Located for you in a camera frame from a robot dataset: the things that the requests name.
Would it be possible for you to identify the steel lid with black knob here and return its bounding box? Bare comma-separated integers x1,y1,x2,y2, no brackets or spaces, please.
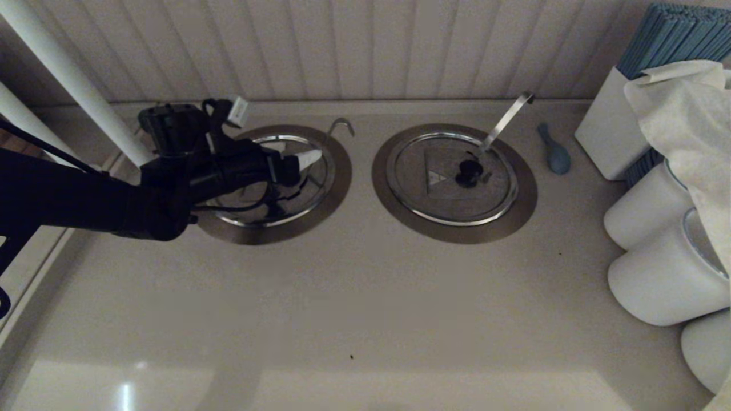
386,132,519,227
197,134,336,228

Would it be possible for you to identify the white round pole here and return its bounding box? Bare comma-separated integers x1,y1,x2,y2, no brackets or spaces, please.
0,0,155,167
0,83,81,169

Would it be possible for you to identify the white rectangular holder box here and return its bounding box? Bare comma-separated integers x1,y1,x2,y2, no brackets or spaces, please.
574,67,649,182

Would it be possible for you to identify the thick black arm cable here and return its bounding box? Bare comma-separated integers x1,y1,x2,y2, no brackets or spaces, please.
0,120,103,175

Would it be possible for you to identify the white cylindrical canister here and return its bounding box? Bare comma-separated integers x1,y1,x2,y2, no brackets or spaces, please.
607,208,730,327
604,160,694,252
680,308,731,394

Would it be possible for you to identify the blue plastic spoon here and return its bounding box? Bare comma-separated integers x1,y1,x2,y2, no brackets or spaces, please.
537,123,572,175

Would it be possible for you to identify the thin black camera cable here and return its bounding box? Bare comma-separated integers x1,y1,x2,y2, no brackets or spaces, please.
197,180,309,220

